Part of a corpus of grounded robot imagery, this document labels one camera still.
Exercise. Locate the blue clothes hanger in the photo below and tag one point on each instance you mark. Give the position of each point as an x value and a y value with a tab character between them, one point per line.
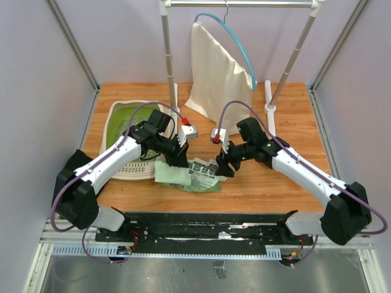
236	40

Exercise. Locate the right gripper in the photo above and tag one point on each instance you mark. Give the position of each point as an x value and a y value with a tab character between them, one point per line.
222	160

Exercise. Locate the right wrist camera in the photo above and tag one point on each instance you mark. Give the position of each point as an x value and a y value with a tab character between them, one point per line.
220	136

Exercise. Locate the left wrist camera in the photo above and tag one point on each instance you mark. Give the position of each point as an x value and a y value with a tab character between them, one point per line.
185	133

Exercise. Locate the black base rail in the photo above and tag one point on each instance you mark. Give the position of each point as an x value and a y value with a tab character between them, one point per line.
204	234

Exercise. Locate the cream cloth bag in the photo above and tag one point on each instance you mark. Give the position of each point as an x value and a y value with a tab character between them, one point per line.
217	77

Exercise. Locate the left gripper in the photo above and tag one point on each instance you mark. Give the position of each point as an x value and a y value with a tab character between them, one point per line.
179	158

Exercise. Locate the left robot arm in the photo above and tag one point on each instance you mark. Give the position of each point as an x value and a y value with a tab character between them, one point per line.
76	190

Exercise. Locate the green cat litter bag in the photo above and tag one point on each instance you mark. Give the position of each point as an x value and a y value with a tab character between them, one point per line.
200	176

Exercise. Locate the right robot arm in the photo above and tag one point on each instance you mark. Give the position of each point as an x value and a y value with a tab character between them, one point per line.
345	213

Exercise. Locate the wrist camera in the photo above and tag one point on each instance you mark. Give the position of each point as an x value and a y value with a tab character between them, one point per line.
220	136
185	133

